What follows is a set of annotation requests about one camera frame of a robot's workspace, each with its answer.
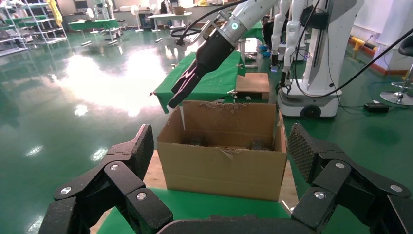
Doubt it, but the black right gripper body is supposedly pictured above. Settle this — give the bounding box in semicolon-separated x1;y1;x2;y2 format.
195;30;236;78

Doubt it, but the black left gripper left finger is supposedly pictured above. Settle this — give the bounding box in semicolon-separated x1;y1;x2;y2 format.
38;124;173;234

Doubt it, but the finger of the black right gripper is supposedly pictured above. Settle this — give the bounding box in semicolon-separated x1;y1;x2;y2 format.
175;71;207;107
168;64;201;109

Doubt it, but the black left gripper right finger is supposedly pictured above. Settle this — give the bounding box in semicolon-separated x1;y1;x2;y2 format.
287;122;413;234

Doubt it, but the large open cardboard carton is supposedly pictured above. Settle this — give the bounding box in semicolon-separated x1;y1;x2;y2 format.
157;100;288;201

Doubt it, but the green cloth on side table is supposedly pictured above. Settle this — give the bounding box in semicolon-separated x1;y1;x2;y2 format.
154;50;246;114

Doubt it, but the white background table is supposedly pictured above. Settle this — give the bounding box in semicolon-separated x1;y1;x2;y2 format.
148;12;193;33

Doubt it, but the large green table cloth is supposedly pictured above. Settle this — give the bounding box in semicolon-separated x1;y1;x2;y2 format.
96;188;291;234

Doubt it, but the black power adapter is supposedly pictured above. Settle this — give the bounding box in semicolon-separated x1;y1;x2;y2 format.
364;102;390;114

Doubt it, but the white standing fan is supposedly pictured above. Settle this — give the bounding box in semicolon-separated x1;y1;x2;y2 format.
131;4;145;33

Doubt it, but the black stool chrome base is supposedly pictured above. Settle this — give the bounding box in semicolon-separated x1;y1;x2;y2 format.
380;34;413;107

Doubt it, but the white idle robot body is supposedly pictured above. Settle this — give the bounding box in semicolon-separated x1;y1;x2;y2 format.
277;0;365;118

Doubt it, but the green covered background table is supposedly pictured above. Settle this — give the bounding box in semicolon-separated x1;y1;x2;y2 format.
68;18;120;42

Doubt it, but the yellow floor barrier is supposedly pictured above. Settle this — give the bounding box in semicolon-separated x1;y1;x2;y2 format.
350;36;377;54

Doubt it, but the yellow hanging garment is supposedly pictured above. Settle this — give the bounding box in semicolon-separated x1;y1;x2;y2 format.
46;0;63;28

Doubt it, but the metal shelf rack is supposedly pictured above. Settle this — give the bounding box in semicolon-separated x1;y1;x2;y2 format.
19;0;68;45
0;3;28;57

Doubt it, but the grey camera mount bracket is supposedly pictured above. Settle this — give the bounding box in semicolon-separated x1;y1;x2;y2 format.
175;19;226;46

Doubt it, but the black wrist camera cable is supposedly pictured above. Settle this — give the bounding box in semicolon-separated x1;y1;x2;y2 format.
170;0;251;46

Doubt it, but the long black floor cable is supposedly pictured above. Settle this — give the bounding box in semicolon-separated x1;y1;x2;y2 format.
292;27;413;98

